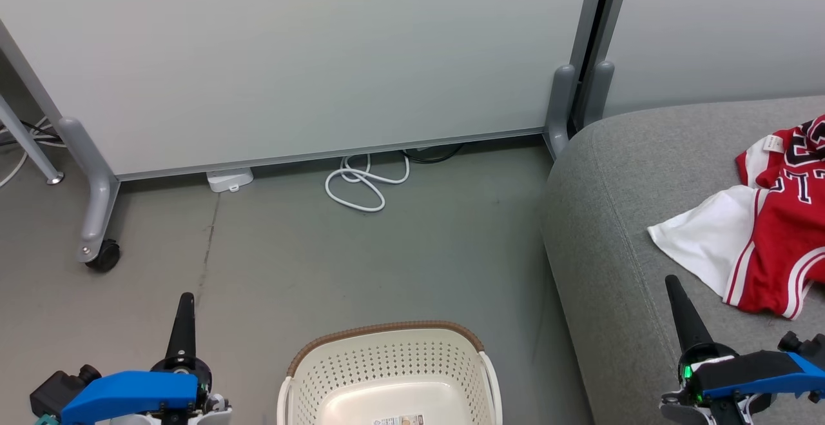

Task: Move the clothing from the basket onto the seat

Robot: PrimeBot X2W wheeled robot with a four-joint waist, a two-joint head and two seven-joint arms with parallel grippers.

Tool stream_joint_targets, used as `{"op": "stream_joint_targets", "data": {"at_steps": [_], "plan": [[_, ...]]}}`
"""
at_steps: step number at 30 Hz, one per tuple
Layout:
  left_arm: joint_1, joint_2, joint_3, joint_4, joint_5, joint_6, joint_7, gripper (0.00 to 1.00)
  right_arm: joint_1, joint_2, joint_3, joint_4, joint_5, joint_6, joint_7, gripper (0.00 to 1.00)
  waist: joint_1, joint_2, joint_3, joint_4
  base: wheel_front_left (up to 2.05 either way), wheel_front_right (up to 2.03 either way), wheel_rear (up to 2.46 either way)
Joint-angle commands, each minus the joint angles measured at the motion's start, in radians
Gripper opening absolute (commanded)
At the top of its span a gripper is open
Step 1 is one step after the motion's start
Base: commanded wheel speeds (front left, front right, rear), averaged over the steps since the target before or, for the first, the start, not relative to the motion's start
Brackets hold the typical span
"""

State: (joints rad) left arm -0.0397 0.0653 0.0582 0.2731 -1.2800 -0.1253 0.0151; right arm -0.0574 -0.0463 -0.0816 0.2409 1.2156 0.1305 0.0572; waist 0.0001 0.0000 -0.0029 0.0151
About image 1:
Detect white power adapter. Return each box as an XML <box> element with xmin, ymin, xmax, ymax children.
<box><xmin>206</xmin><ymin>168</ymin><xmax>255</xmax><ymax>193</ymax></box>

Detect black caster wheel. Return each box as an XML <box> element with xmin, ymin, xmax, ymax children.
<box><xmin>85</xmin><ymin>239</ymin><xmax>122</xmax><ymax>274</ymax></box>

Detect red and white basketball jersey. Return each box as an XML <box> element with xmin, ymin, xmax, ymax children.
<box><xmin>647</xmin><ymin>114</ymin><xmax>825</xmax><ymax>321</ymax></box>

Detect black cables by table leg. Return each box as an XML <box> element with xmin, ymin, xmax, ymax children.
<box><xmin>0</xmin><ymin>118</ymin><xmax>63</xmax><ymax>147</ymax></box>

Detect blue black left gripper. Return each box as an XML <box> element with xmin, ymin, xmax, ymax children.
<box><xmin>59</xmin><ymin>292</ymin><xmax>213</xmax><ymax>425</ymax></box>

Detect grey fabric sofa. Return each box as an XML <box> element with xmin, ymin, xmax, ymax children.
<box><xmin>541</xmin><ymin>94</ymin><xmax>825</xmax><ymax>425</ymax></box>

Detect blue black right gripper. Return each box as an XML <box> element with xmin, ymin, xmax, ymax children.
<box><xmin>664</xmin><ymin>274</ymin><xmax>825</xmax><ymax>425</ymax></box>

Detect narrow white partition panel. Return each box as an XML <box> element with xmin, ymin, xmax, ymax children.
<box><xmin>583</xmin><ymin>0</ymin><xmax>825</xmax><ymax>119</ymax></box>

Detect wide white partition panel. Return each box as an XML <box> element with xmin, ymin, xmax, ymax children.
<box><xmin>0</xmin><ymin>0</ymin><xmax>611</xmax><ymax>182</ymax></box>

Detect white cable by table leg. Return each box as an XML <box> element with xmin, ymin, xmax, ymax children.
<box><xmin>0</xmin><ymin>115</ymin><xmax>66</xmax><ymax>189</ymax></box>

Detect cream perforated laundry basket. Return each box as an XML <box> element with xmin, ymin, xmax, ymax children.
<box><xmin>277</xmin><ymin>320</ymin><xmax>504</xmax><ymax>425</ymax></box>

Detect grey partition foot with caster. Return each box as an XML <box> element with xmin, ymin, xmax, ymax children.
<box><xmin>56</xmin><ymin>116</ymin><xmax>122</xmax><ymax>265</ymax></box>

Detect black floor cable under partition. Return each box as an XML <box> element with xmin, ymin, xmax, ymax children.
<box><xmin>402</xmin><ymin>143</ymin><xmax>465</xmax><ymax>164</ymax></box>

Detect grey table leg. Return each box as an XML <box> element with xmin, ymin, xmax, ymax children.
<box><xmin>0</xmin><ymin>95</ymin><xmax>64</xmax><ymax>186</ymax></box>

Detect short grey partition foot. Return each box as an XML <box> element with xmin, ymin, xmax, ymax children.
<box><xmin>544</xmin><ymin>63</ymin><xmax>577</xmax><ymax>161</ymax></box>
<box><xmin>580</xmin><ymin>60</ymin><xmax>616</xmax><ymax>131</ymax></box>

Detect coiled white cable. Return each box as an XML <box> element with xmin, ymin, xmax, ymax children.
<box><xmin>324</xmin><ymin>152</ymin><xmax>411</xmax><ymax>213</ymax></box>

